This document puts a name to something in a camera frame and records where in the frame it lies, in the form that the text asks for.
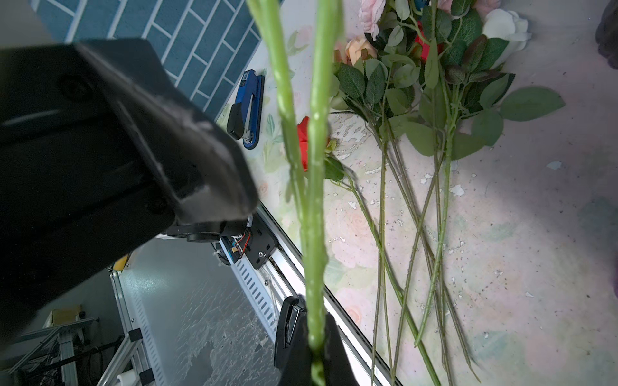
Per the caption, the bunch of roses on table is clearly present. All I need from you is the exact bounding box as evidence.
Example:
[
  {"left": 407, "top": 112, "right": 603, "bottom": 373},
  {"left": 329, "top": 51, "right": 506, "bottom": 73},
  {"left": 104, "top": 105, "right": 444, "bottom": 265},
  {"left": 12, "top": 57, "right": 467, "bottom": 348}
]
[{"left": 332, "top": 1, "right": 564, "bottom": 385}]

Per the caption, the aluminium front rail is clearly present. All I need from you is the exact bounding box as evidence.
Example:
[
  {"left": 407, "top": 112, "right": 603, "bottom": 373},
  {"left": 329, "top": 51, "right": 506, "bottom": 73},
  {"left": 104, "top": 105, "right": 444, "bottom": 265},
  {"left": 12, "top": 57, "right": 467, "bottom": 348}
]
[{"left": 219, "top": 205, "right": 400, "bottom": 385}]

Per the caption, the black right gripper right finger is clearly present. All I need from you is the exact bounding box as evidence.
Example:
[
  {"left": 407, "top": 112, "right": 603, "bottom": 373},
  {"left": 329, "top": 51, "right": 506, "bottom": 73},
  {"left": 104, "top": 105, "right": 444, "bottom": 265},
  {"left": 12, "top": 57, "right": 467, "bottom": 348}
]
[{"left": 277, "top": 313, "right": 358, "bottom": 385}]

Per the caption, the blue stapler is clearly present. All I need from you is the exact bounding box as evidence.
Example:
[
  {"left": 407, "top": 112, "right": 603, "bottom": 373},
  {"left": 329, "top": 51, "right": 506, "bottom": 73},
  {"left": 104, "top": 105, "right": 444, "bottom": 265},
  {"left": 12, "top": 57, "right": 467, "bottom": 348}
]
[{"left": 226, "top": 69, "right": 265, "bottom": 150}]

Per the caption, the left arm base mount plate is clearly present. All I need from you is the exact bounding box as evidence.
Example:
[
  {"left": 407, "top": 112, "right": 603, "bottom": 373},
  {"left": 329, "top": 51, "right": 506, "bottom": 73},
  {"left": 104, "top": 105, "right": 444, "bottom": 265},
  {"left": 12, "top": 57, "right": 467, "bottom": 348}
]
[{"left": 216, "top": 214, "right": 279, "bottom": 270}]

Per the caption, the orange rose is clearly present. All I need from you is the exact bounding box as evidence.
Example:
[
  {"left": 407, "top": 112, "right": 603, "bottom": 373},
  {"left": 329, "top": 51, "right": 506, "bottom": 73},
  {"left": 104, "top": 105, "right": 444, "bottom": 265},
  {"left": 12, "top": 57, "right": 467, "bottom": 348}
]
[{"left": 249, "top": 1, "right": 343, "bottom": 385}]

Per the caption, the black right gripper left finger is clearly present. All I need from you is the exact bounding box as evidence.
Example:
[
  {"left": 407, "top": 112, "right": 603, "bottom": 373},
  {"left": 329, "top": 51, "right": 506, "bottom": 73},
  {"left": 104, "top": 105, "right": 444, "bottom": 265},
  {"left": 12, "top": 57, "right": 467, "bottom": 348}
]
[{"left": 74, "top": 40, "right": 258, "bottom": 224}]

